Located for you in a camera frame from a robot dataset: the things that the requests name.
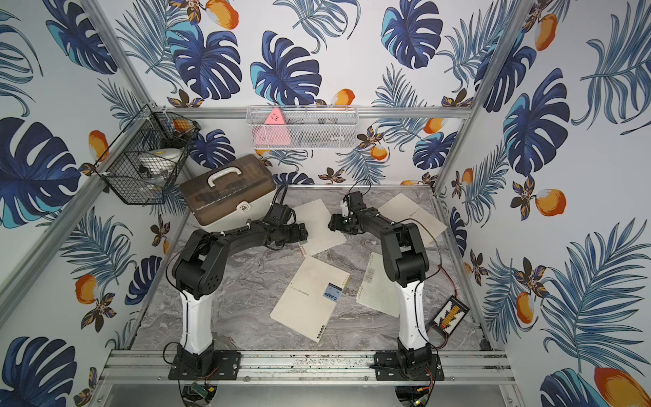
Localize cream spiral notebook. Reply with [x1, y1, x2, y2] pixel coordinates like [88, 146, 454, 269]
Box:
[295, 199, 347, 256]

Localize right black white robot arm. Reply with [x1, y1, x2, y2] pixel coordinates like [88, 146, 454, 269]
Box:
[328, 191, 433, 366]

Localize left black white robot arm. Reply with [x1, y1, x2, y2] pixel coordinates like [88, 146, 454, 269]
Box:
[173, 203, 309, 357]

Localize cream notebook back right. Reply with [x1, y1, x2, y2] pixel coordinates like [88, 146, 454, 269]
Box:
[379, 193, 447, 248]

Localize brown lid storage box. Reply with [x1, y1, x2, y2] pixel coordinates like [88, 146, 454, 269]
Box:
[180, 154, 276, 232]

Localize pale green spiral notebook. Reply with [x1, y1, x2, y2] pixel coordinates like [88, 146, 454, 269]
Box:
[356, 253, 400, 318]

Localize large cream notebook blue label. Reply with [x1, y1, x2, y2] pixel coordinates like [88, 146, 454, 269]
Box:
[271, 257, 350, 343]

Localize pink triangle item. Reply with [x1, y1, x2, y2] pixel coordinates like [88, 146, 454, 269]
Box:
[253, 107, 292, 149]

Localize white bowl in basket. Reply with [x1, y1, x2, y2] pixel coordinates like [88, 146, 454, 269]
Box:
[137, 149, 181, 177]

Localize green circuit board left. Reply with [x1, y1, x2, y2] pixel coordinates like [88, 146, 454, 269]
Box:
[182, 383, 216, 403]

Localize white mesh wall shelf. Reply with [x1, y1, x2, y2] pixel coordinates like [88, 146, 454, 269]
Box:
[246, 105, 359, 150]

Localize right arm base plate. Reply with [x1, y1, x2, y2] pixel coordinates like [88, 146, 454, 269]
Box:
[370, 350, 445, 382]

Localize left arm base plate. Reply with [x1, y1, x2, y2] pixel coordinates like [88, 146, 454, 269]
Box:
[168, 348, 242, 381]

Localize black wire basket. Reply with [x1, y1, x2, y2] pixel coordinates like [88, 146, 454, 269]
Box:
[94, 105, 201, 205]

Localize aluminium front rail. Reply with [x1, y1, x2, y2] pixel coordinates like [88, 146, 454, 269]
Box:
[99, 351, 515, 386]

